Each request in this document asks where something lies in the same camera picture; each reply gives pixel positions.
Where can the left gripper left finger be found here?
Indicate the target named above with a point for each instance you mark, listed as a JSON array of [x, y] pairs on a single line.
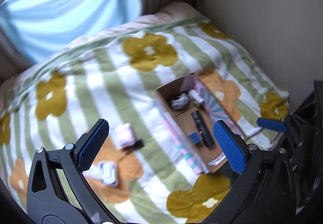
[[57, 191]]

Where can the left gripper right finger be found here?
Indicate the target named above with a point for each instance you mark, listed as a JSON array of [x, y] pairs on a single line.
[[265, 190]]

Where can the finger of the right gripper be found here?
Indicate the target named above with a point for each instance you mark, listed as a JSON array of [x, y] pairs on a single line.
[[272, 125]]

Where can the blue dental floss box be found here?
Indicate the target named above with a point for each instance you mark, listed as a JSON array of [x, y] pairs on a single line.
[[108, 173]]

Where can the black garbage bag roll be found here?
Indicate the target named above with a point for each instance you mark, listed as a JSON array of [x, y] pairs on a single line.
[[203, 129]]

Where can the small silver blue box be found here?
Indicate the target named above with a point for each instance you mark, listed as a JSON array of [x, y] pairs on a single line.
[[194, 137]]

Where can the black white panda pouch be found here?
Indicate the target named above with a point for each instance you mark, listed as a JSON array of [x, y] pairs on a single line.
[[180, 101]]

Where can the clear plastic case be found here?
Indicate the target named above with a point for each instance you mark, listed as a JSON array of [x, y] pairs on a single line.
[[94, 172]]

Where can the white blue patterned packet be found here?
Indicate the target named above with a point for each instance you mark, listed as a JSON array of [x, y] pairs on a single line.
[[195, 98]]

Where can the pink cardboard box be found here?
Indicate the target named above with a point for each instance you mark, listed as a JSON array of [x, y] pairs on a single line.
[[180, 122]]

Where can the floral striped blanket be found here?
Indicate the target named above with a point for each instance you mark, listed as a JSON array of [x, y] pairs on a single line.
[[115, 78]]

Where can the light blue window curtain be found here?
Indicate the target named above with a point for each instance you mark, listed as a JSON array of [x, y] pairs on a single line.
[[41, 28]]

